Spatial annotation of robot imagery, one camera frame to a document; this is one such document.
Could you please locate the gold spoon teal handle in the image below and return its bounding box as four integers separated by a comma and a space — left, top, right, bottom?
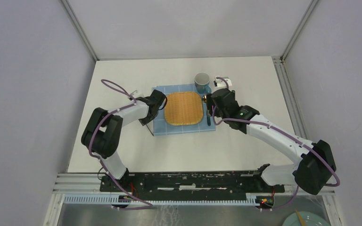
202, 94, 211, 126

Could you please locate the woven bamboo placemat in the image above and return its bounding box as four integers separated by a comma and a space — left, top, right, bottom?
164, 91, 203, 126

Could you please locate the white blue mug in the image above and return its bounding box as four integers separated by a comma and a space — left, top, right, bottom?
194, 73, 212, 94

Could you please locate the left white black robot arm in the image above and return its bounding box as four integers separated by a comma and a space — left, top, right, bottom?
81, 89, 167, 192

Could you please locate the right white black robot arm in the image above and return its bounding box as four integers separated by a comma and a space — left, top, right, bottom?
202, 88, 340, 195

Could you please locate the wooden chopstick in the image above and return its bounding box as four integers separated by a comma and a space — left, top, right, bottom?
295, 210, 306, 226

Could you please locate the green plate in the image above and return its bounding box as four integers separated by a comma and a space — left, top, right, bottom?
282, 211, 330, 226

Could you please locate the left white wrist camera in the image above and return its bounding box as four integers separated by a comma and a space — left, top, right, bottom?
129, 90, 145, 99

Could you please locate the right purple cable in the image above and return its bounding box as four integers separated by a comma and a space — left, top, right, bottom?
212, 76, 341, 212

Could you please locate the light blue cable duct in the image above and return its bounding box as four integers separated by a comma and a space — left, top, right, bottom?
63, 194, 259, 207

